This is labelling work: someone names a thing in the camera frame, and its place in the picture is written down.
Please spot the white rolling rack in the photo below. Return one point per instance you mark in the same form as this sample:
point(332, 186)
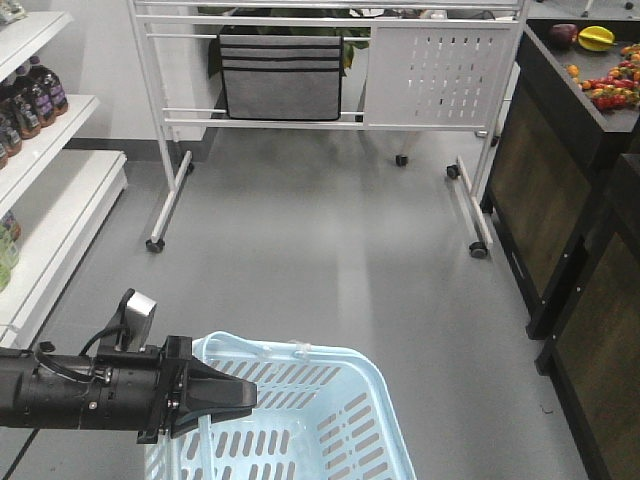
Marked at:
point(410, 66)

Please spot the dark wooden produce stand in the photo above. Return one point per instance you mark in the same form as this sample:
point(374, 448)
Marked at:
point(564, 188)

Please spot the light blue plastic basket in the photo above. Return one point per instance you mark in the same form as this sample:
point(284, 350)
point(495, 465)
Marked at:
point(322, 413)

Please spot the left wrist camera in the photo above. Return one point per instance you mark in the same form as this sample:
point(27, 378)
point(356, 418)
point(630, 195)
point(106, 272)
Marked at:
point(130, 323)

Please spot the white metal shelf unit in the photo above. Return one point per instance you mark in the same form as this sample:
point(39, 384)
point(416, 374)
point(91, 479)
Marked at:
point(60, 197)

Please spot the yellow star fruit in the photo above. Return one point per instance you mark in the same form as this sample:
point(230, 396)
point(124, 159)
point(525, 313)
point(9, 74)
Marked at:
point(596, 38)

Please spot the grey fabric organizer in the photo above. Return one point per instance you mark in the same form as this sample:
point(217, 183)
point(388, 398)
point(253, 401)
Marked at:
point(282, 78)

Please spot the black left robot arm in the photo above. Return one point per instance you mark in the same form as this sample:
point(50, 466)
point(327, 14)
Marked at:
point(42, 390)

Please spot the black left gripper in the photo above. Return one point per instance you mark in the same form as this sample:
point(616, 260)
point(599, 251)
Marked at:
point(166, 390)

